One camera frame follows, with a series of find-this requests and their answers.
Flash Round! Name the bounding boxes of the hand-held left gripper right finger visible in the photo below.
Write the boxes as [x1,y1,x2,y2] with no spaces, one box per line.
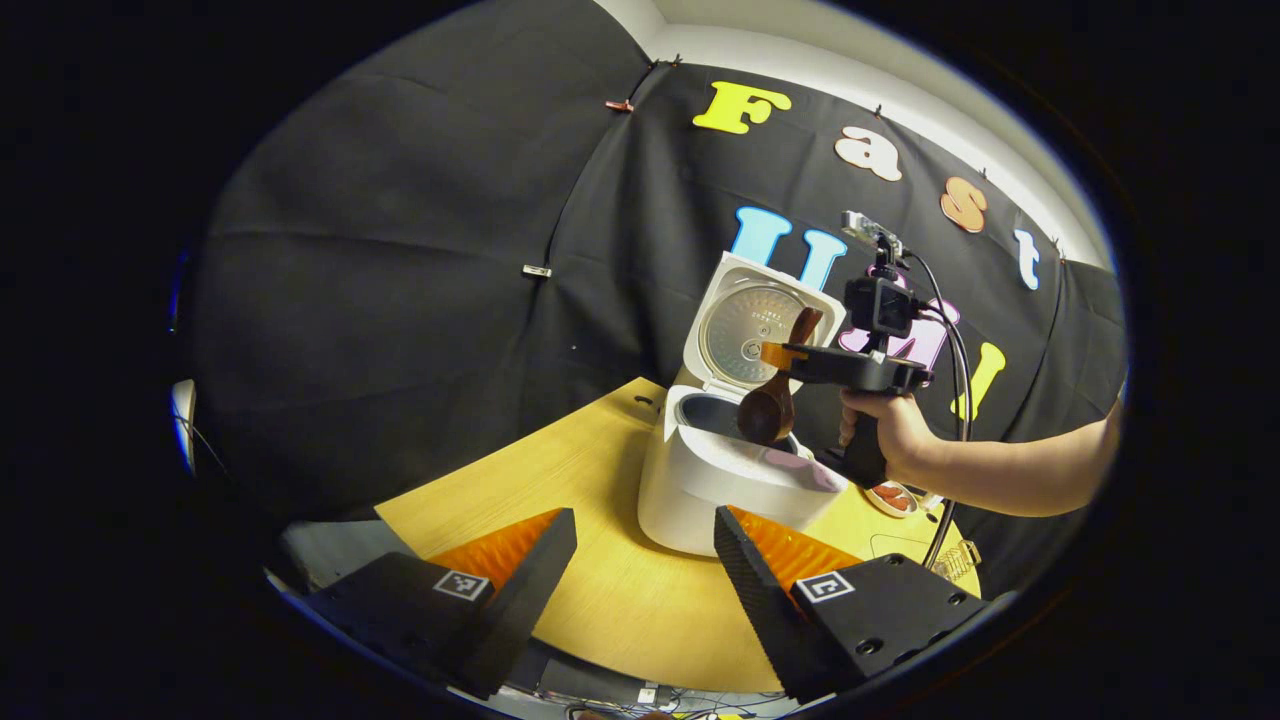
[713,505,1001,704]

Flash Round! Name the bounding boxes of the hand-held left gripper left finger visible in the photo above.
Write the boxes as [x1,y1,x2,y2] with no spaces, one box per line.
[300,508,579,701]

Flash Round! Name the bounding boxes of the brown wooden spoon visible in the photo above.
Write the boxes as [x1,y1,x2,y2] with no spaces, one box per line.
[738,306,826,448]

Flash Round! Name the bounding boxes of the white rice cooker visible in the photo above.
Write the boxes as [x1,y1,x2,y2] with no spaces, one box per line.
[637,252,849,558]

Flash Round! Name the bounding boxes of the metal wire chopstick holder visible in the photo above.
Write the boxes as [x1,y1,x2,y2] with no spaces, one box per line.
[935,540,983,583]

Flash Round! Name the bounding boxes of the white round plate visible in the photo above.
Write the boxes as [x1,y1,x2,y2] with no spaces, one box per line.
[865,480,936,518]

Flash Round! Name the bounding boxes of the black backdrop cloth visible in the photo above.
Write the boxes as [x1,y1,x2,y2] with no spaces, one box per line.
[175,0,1129,601]

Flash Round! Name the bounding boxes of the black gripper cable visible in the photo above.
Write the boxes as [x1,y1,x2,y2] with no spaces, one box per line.
[905,255,976,571]

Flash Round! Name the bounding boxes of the tangled floor cables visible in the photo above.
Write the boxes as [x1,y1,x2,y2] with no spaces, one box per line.
[560,690,721,720]

